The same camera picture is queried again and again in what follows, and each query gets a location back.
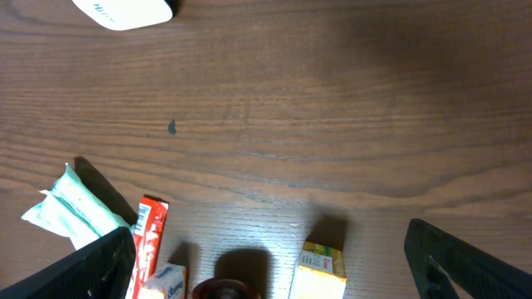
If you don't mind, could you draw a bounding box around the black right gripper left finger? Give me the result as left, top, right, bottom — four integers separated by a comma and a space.
1, 227, 136, 299

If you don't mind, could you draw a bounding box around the light green tissue pack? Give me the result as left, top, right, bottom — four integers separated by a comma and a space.
22, 165, 135, 250

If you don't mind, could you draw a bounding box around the green lid white jar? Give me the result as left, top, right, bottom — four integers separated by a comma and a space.
192, 278, 261, 299

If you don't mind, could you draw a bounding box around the white barcode scanner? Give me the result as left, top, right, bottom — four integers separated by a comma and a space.
72, 0, 173, 31

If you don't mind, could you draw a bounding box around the small orange box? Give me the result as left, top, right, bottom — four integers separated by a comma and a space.
138, 263, 187, 299

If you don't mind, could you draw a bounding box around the red sachet stick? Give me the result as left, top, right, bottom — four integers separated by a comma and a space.
126, 195, 169, 299

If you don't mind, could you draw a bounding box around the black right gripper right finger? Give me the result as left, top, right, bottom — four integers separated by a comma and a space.
404, 218, 531, 299

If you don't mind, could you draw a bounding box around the green tea carton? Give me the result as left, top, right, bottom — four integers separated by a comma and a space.
288, 241, 347, 299

